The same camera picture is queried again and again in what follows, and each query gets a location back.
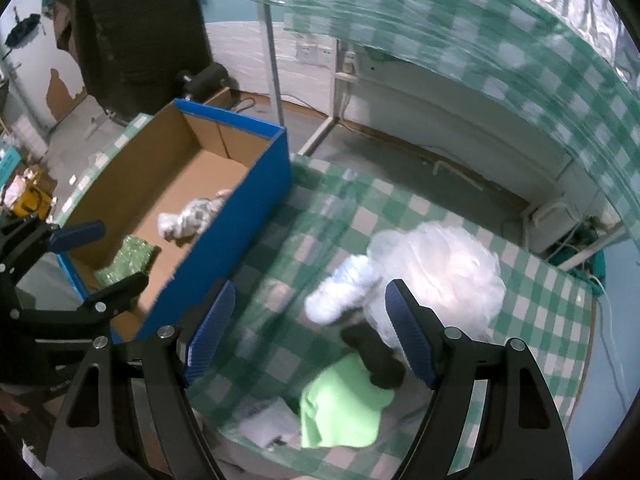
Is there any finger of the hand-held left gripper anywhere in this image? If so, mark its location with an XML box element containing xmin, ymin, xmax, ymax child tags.
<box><xmin>10</xmin><ymin>273</ymin><xmax>150</xmax><ymax>343</ymax></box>
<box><xmin>0</xmin><ymin>214</ymin><xmax>107</xmax><ymax>286</ymax></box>

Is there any black sock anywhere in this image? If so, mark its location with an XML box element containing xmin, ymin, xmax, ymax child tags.
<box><xmin>340</xmin><ymin>322</ymin><xmax>407</xmax><ymax>390</ymax></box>

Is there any white paper packet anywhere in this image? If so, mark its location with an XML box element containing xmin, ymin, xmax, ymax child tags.
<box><xmin>235</xmin><ymin>397</ymin><xmax>303</xmax><ymax>453</ymax></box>

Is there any white metal table frame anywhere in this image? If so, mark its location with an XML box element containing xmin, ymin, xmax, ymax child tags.
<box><xmin>257</xmin><ymin>2</ymin><xmax>361</xmax><ymax>156</ymax></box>

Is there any teal plastic object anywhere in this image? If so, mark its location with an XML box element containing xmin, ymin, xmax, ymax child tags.
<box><xmin>550</xmin><ymin>250</ymin><xmax>608</xmax><ymax>286</ymax></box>

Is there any white plastic device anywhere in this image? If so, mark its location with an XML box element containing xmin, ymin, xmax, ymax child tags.
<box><xmin>522</xmin><ymin>199</ymin><xmax>583</xmax><ymax>256</ymax></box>

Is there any green sequin cloth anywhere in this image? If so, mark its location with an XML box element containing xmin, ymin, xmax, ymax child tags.
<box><xmin>94</xmin><ymin>234</ymin><xmax>162</xmax><ymax>288</ymax></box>

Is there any white wall socket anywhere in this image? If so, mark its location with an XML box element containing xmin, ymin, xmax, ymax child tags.
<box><xmin>296</xmin><ymin>41</ymin><xmax>333</xmax><ymax>66</ymax></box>

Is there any white mesh bath pouf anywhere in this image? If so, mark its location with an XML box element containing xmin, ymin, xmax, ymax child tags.
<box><xmin>367</xmin><ymin>222</ymin><xmax>506</xmax><ymax>346</ymax></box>

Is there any blue cardboard box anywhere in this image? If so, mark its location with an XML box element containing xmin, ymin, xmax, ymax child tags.
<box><xmin>57</xmin><ymin>99</ymin><xmax>293</xmax><ymax>343</ymax></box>

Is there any black cabinet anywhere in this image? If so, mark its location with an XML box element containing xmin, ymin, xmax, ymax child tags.
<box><xmin>52</xmin><ymin>0</ymin><xmax>208</xmax><ymax>121</ymax></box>

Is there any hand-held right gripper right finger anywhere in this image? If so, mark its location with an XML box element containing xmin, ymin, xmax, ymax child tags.
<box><xmin>384</xmin><ymin>279</ymin><xmax>574</xmax><ymax>480</ymax></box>

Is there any green checkered tablecloth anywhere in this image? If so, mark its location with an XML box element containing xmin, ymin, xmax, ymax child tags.
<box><xmin>225</xmin><ymin>0</ymin><xmax>640</xmax><ymax>241</ymax></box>
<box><xmin>52</xmin><ymin>112</ymin><xmax>596</xmax><ymax>480</ymax></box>

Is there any black cylinder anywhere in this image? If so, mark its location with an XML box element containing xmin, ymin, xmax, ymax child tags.
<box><xmin>175</xmin><ymin>63</ymin><xmax>232</xmax><ymax>103</ymax></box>

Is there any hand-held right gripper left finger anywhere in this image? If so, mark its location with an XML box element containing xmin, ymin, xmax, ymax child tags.
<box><xmin>45</xmin><ymin>280</ymin><xmax>237</xmax><ymax>480</ymax></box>

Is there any yellow box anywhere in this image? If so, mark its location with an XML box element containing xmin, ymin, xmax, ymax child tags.
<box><xmin>12</xmin><ymin>180</ymin><xmax>56</xmax><ymax>221</ymax></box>

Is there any dark teal hanging cloth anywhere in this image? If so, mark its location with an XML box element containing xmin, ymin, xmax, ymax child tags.
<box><xmin>5</xmin><ymin>12</ymin><xmax>43</xmax><ymax>48</ymax></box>

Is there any white and blue sock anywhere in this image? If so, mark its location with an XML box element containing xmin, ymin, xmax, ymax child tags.
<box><xmin>305</xmin><ymin>254</ymin><xmax>381</xmax><ymax>323</ymax></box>

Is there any white crumpled soft toy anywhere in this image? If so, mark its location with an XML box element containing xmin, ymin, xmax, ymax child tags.
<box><xmin>157</xmin><ymin>189</ymin><xmax>233</xmax><ymax>246</ymax></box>

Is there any light green cloth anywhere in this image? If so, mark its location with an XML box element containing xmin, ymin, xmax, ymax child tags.
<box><xmin>298</xmin><ymin>352</ymin><xmax>396</xmax><ymax>450</ymax></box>

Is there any white cable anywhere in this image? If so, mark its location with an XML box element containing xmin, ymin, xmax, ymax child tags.
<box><xmin>590</xmin><ymin>272</ymin><xmax>633</xmax><ymax>411</ymax></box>

